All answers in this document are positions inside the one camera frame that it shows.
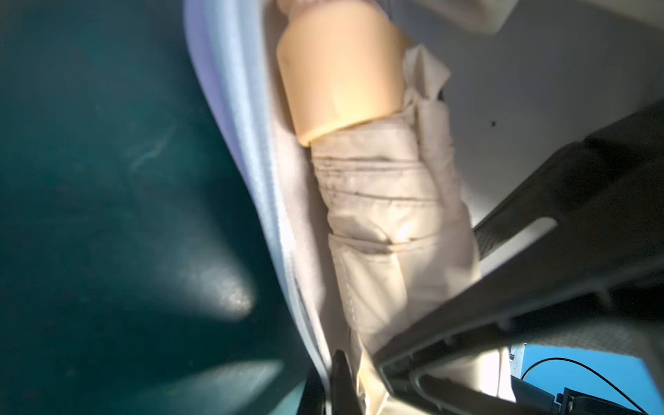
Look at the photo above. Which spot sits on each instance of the grey umbrella case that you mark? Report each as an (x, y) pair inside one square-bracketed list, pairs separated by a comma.
[(559, 70)]

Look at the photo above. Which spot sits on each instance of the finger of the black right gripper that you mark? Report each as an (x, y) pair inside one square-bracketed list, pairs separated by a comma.
[(602, 263)]

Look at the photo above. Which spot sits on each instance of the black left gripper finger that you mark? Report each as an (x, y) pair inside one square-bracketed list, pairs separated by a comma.
[(342, 397)]

